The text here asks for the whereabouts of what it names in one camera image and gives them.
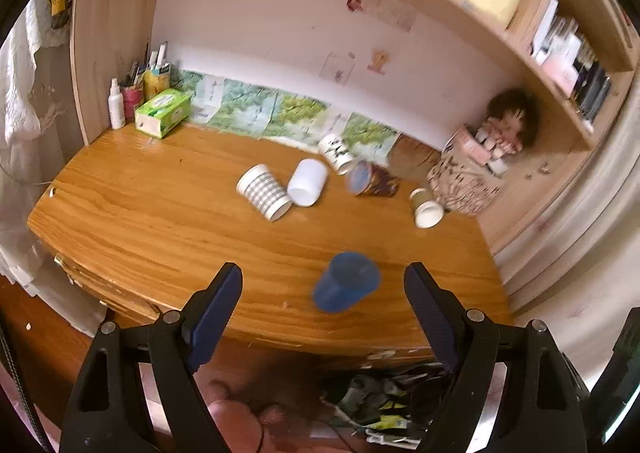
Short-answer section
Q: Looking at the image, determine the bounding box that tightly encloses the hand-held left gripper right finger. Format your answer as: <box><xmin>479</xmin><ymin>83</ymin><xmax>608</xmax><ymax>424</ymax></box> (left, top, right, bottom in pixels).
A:
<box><xmin>404</xmin><ymin>262</ymin><xmax>592</xmax><ymax>453</ymax></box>

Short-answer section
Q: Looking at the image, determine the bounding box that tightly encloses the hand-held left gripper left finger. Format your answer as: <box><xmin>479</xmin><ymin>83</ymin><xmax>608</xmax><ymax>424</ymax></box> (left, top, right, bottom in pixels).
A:
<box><xmin>60</xmin><ymin>262</ymin><xmax>244</xmax><ymax>453</ymax></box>

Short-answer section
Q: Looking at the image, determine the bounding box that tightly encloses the blue plastic cup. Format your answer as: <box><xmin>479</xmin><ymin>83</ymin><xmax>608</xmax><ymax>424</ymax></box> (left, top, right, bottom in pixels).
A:
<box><xmin>312</xmin><ymin>252</ymin><xmax>382</xmax><ymax>312</ymax></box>

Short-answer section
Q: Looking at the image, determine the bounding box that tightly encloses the small cream paper cup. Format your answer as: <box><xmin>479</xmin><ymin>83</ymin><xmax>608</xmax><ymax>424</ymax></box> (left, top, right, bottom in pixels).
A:
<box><xmin>409</xmin><ymin>188</ymin><xmax>445</xmax><ymax>229</ymax></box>

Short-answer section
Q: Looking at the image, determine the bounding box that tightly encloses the plaid paper cup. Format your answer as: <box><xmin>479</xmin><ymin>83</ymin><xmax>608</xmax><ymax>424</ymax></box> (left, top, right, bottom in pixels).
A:
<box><xmin>236</xmin><ymin>164</ymin><xmax>293</xmax><ymax>222</ymax></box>

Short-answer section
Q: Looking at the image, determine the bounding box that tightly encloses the dark printed cup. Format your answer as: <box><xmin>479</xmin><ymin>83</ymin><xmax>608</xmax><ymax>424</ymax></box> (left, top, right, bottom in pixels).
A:
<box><xmin>346</xmin><ymin>160</ymin><xmax>400</xmax><ymax>197</ymax></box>

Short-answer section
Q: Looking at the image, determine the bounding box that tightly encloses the plain white cup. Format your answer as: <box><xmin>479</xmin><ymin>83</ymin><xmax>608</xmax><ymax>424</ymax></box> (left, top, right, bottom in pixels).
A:
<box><xmin>286</xmin><ymin>158</ymin><xmax>329</xmax><ymax>207</ymax></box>

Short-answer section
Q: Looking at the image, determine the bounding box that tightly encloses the white cup with leaf print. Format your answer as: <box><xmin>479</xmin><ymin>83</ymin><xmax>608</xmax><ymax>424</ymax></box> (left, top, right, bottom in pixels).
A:
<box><xmin>318</xmin><ymin>133</ymin><xmax>356</xmax><ymax>176</ymax></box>

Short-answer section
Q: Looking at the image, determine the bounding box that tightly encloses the pile of clutter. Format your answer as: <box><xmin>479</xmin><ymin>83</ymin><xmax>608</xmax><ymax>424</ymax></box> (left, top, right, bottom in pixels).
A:
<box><xmin>320</xmin><ymin>363</ymin><xmax>451</xmax><ymax>449</ymax></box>

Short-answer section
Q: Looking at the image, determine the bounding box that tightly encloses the floral printed box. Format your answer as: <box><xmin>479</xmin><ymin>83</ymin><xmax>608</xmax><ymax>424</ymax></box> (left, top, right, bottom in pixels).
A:
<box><xmin>426</xmin><ymin>126</ymin><xmax>505</xmax><ymax>218</ymax></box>

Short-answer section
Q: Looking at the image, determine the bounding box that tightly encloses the brown-haired doll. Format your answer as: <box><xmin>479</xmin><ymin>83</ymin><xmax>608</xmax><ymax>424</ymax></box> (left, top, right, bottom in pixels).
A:
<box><xmin>474</xmin><ymin>88</ymin><xmax>541</xmax><ymax>178</ymax></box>

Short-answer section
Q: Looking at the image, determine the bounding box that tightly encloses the green tissue box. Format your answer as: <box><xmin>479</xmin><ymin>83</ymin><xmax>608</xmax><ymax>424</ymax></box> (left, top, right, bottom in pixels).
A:
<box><xmin>134</xmin><ymin>88</ymin><xmax>193</xmax><ymax>139</ymax></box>

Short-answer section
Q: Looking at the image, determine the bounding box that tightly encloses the green map sheet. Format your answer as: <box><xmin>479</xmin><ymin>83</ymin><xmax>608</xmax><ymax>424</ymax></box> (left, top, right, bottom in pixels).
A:
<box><xmin>172</xmin><ymin>69</ymin><xmax>402</xmax><ymax>165</ymax></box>

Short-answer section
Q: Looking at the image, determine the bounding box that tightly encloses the pink pen holder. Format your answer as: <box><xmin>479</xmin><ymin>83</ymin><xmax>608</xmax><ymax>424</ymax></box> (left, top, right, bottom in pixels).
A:
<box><xmin>121</xmin><ymin>86</ymin><xmax>145</xmax><ymax>122</ymax></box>

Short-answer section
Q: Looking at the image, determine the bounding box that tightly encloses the white spray bottle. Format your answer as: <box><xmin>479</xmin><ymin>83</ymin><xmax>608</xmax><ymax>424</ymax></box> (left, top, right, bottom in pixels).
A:
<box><xmin>108</xmin><ymin>78</ymin><xmax>126</xmax><ymax>130</ymax></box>

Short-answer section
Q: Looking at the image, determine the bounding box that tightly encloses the yellow pen box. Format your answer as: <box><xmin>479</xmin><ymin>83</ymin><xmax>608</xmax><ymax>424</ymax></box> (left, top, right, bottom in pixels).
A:
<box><xmin>143</xmin><ymin>64</ymin><xmax>172</xmax><ymax>101</ymax></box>

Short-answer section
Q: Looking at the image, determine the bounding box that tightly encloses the white lace curtain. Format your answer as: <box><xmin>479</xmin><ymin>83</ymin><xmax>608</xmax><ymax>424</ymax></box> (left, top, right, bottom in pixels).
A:
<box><xmin>0</xmin><ymin>0</ymin><xmax>108</xmax><ymax>339</ymax></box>

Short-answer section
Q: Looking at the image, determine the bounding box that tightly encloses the row of boxes and books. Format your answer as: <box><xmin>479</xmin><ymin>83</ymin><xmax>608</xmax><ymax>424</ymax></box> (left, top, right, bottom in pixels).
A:
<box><xmin>531</xmin><ymin>0</ymin><xmax>613</xmax><ymax>124</ymax></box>

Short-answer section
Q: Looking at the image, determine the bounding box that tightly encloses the wooden bookshelf hutch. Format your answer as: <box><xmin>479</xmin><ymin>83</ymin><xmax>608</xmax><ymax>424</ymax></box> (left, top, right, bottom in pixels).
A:
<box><xmin>70</xmin><ymin>0</ymin><xmax>638</xmax><ymax>254</ymax></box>

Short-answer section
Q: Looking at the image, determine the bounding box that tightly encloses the pale paper note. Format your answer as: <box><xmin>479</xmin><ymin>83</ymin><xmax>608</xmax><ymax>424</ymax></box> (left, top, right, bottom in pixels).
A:
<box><xmin>372</xmin><ymin>0</ymin><xmax>417</xmax><ymax>33</ymax></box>

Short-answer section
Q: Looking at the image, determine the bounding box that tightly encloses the black cable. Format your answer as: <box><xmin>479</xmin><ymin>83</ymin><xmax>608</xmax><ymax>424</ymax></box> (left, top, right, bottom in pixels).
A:
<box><xmin>0</xmin><ymin>310</ymin><xmax>53</xmax><ymax>453</ymax></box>

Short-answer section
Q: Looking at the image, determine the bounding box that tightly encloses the orange wall sticker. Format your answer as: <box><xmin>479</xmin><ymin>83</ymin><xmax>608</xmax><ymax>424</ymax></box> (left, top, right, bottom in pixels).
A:
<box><xmin>367</xmin><ymin>50</ymin><xmax>391</xmax><ymax>76</ymax></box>

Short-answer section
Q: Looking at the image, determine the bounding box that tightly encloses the small wall drawing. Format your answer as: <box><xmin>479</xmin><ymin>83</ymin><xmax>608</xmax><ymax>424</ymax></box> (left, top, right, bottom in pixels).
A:
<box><xmin>320</xmin><ymin>52</ymin><xmax>357</xmax><ymax>85</ymax></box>

